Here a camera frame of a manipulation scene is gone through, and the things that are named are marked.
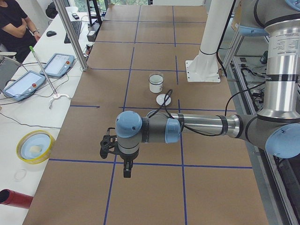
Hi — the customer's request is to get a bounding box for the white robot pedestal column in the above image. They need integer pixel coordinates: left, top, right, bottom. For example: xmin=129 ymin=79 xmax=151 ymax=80
xmin=186 ymin=0 xmax=235 ymax=83

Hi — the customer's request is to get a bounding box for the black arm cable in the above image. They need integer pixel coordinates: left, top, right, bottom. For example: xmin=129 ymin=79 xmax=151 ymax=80
xmin=150 ymin=89 xmax=267 ymax=137

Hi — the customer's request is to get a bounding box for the black computer mouse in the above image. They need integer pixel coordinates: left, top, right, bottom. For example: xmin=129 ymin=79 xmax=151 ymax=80
xmin=46 ymin=30 xmax=57 ymax=37

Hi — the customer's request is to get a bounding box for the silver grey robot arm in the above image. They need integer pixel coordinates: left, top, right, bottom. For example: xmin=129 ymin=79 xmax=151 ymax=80
xmin=115 ymin=0 xmax=300 ymax=178

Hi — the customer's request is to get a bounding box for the white enamel cup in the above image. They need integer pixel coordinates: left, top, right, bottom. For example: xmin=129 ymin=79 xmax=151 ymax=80
xmin=149 ymin=73 xmax=164 ymax=93

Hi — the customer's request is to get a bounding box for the yellow tape roll with dish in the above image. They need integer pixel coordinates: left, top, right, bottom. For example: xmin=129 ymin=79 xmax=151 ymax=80
xmin=16 ymin=130 xmax=56 ymax=165

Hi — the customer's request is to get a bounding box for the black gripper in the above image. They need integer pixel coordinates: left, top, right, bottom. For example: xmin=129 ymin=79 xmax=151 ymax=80
xmin=121 ymin=153 xmax=138 ymax=178

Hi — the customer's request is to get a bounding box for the red cylinder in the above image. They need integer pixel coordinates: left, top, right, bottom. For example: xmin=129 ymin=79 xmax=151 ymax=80
xmin=0 ymin=189 xmax=33 ymax=209

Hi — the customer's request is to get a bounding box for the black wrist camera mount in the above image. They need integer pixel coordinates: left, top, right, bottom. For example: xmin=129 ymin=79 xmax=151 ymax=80
xmin=100 ymin=127 xmax=120 ymax=159

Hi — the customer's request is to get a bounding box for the metal grabber stick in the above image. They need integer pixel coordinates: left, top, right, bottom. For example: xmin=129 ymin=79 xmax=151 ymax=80
xmin=29 ymin=45 xmax=71 ymax=109

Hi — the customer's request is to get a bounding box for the black keyboard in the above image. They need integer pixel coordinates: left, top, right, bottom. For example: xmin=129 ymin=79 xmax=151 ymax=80
xmin=63 ymin=20 xmax=83 ymax=44

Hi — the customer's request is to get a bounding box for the white enamel cup lid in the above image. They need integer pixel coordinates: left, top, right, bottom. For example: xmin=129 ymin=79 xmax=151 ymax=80
xmin=156 ymin=94 xmax=172 ymax=106

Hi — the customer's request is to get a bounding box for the seated person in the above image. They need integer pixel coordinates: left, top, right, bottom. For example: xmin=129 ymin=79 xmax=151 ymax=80
xmin=0 ymin=0 xmax=41 ymax=63

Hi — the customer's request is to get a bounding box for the black box device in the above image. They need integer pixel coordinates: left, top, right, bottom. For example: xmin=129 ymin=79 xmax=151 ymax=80
xmin=87 ymin=23 xmax=100 ymax=42

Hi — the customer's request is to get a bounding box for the blue teach pendant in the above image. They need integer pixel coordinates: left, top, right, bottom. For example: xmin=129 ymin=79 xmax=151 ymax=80
xmin=43 ymin=53 xmax=75 ymax=78
xmin=3 ymin=70 xmax=46 ymax=102

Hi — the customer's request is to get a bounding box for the blue teach pendant near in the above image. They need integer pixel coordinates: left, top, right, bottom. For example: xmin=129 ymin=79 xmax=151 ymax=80
xmin=3 ymin=70 xmax=46 ymax=102

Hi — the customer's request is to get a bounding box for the blue teach pendant far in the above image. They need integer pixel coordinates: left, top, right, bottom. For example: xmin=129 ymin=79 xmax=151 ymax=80
xmin=43 ymin=53 xmax=75 ymax=78

